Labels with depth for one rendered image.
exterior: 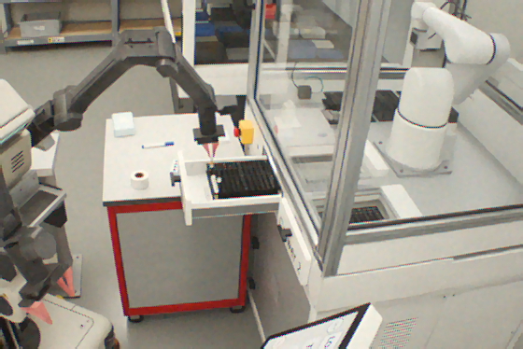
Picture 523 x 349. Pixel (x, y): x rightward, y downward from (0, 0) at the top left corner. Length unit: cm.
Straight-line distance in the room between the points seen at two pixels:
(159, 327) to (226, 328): 31
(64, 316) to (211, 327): 69
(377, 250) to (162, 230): 95
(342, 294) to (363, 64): 68
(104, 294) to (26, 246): 153
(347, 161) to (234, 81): 142
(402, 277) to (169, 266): 104
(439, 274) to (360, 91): 72
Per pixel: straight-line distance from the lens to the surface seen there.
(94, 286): 268
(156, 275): 223
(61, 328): 217
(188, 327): 247
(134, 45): 123
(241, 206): 172
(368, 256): 141
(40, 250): 112
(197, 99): 152
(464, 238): 155
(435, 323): 185
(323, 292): 145
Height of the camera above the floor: 193
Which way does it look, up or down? 34 degrees down
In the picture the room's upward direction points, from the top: 5 degrees clockwise
